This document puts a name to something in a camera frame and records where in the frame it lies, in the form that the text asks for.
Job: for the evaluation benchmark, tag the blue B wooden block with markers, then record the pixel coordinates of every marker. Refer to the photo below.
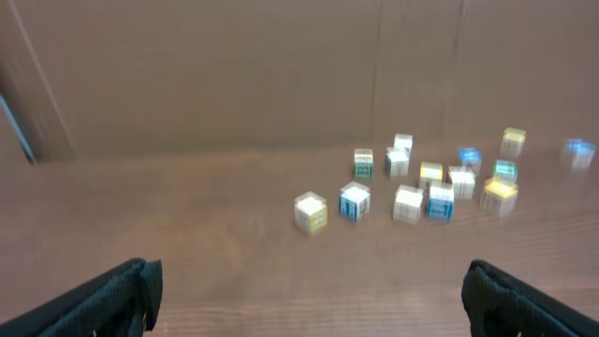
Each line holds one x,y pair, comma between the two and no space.
441,200

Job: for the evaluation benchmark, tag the brown cardboard backdrop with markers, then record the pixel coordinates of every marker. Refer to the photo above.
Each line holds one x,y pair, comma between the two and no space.
91,79

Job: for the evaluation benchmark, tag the blue-top P wooden block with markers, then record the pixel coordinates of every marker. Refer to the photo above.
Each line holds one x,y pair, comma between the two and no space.
577,154

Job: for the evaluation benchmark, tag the green B wooden block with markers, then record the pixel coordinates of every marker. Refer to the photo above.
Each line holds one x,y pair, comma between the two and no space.
363,163

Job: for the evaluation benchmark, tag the red P wooden block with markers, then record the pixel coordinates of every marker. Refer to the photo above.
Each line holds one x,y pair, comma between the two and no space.
407,204

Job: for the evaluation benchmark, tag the yellow-top bone wooden block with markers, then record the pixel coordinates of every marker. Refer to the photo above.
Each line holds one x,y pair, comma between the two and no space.
429,173

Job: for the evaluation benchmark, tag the yellow-top face wooden block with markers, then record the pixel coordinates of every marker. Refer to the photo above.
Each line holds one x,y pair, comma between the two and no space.
498,196

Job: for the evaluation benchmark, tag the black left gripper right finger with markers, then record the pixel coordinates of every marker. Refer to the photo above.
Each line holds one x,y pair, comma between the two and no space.
499,304

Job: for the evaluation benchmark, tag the red-sided white wooden block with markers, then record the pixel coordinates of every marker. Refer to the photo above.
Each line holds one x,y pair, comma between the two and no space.
397,161

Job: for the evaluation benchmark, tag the yellow S wooden block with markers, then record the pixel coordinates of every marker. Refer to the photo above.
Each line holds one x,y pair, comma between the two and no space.
311,212

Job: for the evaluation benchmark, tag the green-top L wooden block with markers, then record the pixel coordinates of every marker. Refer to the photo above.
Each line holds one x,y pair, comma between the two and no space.
506,170

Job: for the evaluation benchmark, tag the green white pole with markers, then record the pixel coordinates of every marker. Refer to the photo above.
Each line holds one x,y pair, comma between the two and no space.
22,139

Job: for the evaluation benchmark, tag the white I wooden block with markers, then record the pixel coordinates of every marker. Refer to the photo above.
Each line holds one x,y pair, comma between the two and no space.
463,181

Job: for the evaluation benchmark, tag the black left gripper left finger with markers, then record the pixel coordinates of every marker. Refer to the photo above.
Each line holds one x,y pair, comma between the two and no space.
124,301

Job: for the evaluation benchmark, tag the teal J wooden block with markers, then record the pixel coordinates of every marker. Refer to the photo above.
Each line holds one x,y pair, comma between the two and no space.
402,141

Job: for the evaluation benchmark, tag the blue-sided white wooden block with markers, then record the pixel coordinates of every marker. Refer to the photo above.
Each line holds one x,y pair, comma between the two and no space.
354,201

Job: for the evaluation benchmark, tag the plain yellow-top wooden block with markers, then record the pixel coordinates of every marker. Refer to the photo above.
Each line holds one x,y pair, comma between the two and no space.
512,142

